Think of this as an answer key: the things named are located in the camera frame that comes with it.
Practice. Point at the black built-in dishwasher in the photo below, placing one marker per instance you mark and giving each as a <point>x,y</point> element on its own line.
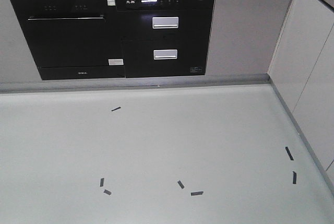
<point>72,39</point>

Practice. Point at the black disinfection cabinet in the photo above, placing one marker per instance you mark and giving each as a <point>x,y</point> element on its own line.
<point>139,39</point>

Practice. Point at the grey cabinet door panel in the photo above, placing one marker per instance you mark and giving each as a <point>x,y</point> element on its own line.
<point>244,35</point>

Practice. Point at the lower silver drawer handle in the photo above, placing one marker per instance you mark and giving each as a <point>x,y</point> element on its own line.
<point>165,54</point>

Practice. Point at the upper silver drawer handle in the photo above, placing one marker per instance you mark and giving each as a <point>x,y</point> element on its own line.
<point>165,22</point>

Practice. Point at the white side cabinet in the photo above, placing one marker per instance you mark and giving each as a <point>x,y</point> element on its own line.
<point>302,72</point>

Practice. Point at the silver drawer handle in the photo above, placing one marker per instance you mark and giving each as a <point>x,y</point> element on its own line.
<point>165,54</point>
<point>165,22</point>

